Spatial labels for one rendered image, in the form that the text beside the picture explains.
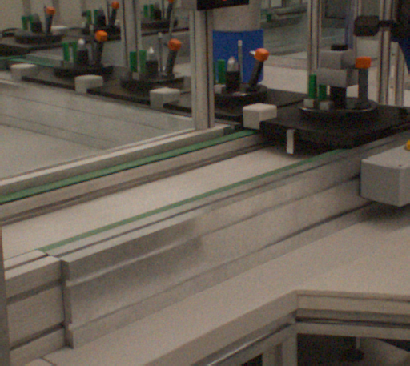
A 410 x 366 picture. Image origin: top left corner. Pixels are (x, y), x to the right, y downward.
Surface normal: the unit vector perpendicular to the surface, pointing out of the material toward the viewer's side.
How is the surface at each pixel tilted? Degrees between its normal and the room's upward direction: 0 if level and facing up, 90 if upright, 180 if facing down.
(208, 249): 90
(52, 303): 90
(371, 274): 0
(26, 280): 90
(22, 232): 0
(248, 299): 0
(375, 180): 90
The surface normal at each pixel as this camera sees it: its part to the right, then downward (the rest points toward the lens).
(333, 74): -0.71, 0.21
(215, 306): -0.03, -0.96
